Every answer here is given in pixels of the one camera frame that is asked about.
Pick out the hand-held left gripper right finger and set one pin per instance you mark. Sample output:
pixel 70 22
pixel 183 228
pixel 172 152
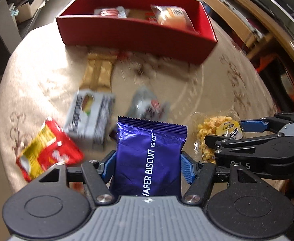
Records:
pixel 187 167

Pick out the clear bun packet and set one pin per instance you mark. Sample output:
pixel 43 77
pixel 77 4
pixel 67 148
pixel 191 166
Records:
pixel 173 17

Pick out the yellow snack clear packet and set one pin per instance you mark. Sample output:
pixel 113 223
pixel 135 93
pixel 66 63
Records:
pixel 212 128

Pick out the blue wafer biscuit packet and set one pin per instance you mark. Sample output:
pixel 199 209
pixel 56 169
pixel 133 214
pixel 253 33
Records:
pixel 142 160

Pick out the red yellow snack packet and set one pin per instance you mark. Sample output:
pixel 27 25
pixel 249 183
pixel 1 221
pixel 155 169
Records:
pixel 44 150

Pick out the red cardboard box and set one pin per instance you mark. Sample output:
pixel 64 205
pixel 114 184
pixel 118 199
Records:
pixel 136 40

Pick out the grey white snack packet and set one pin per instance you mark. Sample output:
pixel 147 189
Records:
pixel 144 105

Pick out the gold foil snack packet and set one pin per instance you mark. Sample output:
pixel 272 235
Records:
pixel 96 75

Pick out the white storage box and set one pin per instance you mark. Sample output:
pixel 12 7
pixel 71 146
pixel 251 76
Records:
pixel 29 7

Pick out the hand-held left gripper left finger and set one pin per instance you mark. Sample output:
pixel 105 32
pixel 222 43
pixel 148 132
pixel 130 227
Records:
pixel 109 165

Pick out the clear sausage packet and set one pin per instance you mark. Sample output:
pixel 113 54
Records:
pixel 109 12

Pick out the wooden tv stand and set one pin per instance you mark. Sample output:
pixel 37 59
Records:
pixel 249 12

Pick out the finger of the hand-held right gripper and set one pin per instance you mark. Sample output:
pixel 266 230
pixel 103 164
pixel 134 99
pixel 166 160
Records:
pixel 252 126
pixel 227 141

